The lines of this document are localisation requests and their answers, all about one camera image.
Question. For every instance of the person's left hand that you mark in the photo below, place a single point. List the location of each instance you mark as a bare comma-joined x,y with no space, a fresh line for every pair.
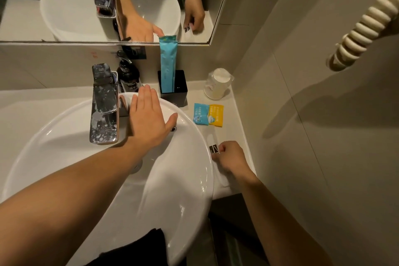
146,122

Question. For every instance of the person's right hand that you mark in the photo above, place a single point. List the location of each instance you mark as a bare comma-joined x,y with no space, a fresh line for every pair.
232,159

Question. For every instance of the person's left middle finger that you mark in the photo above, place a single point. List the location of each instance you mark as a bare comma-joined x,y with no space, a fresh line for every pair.
147,99

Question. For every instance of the person's right fingers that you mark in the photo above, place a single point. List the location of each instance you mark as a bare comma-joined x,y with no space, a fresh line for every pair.
219,152

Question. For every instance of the person's left little finger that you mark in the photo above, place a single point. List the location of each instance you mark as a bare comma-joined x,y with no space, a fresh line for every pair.
132,107

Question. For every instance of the person's left thumb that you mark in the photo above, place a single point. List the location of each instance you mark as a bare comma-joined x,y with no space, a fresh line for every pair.
171,122

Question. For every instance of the white sachet with black label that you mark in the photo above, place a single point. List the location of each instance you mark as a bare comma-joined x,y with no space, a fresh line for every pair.
215,144

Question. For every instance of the person's left forearm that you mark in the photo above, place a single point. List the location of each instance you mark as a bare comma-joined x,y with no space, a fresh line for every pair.
62,200

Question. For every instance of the person's right forearm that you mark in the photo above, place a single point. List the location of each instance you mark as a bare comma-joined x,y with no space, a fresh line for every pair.
274,225

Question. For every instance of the black pump soap bottle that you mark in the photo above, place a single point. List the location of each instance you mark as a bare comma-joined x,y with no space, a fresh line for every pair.
128,77

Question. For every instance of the chrome faucet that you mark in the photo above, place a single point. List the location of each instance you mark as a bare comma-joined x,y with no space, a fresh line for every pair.
103,110

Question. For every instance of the blue sachet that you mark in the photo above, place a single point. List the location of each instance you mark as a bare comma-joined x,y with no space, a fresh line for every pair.
201,113

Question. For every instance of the black square holder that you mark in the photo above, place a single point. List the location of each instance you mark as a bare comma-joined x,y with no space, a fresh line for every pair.
179,91

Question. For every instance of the yellow sachet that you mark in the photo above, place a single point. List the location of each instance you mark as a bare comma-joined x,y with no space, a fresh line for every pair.
216,115

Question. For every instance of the long blue toothbrush packet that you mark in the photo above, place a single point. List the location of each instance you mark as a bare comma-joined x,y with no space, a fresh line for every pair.
168,63

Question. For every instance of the white round sink basin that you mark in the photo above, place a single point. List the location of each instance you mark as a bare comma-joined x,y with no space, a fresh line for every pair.
174,181

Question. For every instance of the plastic-wrapped white cup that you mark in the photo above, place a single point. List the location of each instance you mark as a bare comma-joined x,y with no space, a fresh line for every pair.
217,83

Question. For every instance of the wall mirror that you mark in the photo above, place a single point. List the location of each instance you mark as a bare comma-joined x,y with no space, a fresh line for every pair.
62,0

